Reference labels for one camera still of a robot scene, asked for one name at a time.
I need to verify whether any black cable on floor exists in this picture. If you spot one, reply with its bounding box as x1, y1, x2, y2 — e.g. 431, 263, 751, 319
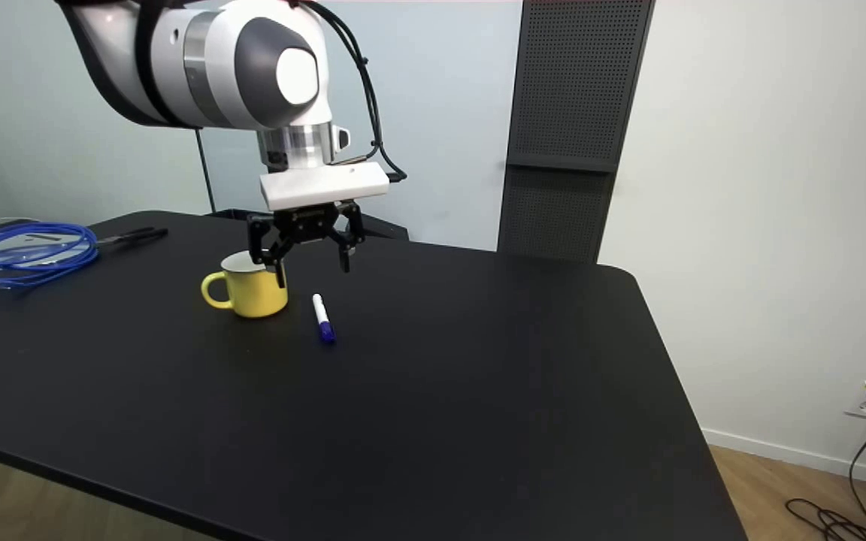
785, 389, 866, 541

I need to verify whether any white marker with blue cap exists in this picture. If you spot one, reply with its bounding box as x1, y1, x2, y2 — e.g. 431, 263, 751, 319
311, 290, 340, 347

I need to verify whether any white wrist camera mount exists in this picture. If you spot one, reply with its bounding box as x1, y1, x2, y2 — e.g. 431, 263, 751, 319
256, 163, 394, 212

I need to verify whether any blue coiled cable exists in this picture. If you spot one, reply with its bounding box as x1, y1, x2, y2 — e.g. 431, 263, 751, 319
0, 220, 104, 295

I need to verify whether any yellow enamel mug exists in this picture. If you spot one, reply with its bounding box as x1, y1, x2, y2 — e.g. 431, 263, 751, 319
200, 249, 293, 321

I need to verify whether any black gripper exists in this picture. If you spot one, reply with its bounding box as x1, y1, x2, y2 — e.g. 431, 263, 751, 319
246, 199, 367, 289

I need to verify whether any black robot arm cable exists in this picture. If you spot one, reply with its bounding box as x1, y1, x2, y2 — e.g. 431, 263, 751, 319
301, 0, 408, 185

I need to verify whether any dark grey tall panel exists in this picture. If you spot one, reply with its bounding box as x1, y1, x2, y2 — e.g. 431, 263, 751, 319
497, 0, 657, 268

